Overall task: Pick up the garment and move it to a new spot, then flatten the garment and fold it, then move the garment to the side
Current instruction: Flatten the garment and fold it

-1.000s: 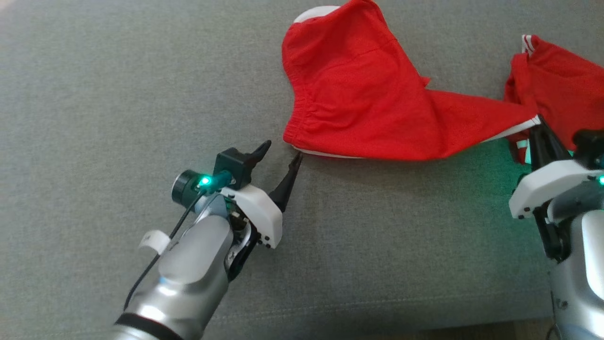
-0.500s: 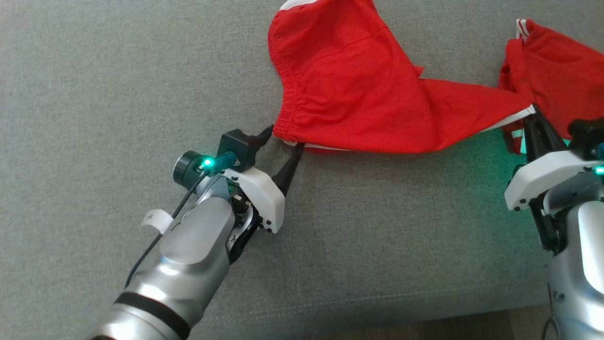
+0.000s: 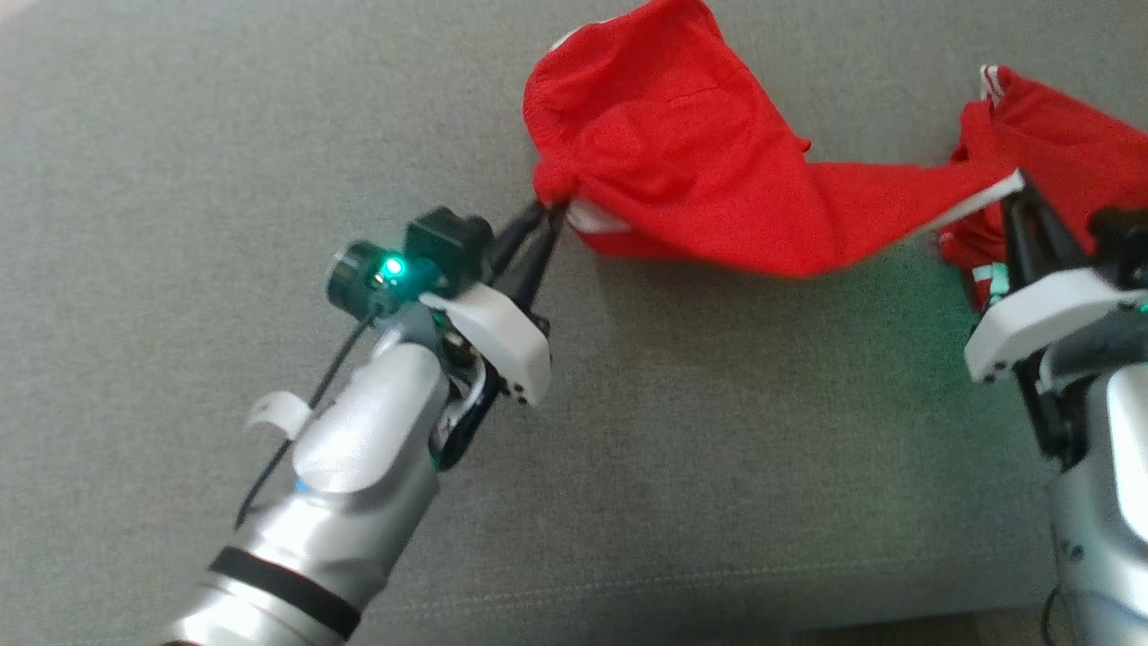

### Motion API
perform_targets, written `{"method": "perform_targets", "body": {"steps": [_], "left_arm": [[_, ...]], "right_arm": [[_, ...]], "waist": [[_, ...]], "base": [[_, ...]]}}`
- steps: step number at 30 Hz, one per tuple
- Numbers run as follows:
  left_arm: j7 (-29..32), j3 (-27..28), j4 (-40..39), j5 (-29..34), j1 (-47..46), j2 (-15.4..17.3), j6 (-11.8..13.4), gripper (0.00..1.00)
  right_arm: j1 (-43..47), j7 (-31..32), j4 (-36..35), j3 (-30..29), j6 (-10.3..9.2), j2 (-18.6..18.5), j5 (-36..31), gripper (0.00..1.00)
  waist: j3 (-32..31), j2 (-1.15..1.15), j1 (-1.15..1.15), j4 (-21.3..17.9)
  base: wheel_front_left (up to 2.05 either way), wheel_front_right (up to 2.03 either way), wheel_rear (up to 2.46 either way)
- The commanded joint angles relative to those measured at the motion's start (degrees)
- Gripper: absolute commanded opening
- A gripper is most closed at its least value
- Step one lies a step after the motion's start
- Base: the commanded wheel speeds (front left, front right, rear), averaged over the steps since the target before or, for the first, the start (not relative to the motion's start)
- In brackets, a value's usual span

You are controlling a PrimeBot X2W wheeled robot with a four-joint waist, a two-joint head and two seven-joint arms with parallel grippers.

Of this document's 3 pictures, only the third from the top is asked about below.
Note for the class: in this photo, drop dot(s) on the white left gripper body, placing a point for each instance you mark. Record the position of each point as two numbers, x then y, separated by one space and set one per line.
507 345

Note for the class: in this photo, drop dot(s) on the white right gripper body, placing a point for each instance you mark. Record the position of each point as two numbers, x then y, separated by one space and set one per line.
1040 309

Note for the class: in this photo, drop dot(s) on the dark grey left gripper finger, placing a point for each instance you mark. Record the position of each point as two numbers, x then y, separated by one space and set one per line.
520 240
545 260

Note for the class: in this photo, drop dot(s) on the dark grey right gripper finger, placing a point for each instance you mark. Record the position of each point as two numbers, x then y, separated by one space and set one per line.
1054 229
1016 242

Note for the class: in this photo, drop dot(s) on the red garment with white label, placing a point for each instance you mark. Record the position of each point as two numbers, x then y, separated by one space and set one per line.
700 152

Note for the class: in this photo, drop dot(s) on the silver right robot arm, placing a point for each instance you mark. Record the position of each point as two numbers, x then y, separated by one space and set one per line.
1112 502

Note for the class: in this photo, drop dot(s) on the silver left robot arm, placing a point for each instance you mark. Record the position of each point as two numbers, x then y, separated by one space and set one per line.
359 449

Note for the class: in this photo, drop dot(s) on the white tape tag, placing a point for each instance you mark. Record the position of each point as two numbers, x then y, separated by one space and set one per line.
278 411

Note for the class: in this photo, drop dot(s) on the yellow and grey sofa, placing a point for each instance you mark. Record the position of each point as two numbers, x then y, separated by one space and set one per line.
179 135

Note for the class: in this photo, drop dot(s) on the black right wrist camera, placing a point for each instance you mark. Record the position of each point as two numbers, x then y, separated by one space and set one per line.
1121 235

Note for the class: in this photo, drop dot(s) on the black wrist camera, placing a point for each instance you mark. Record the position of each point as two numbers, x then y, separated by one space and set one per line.
1121 235
444 247

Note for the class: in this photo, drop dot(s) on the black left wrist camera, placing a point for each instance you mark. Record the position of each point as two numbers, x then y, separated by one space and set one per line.
444 247

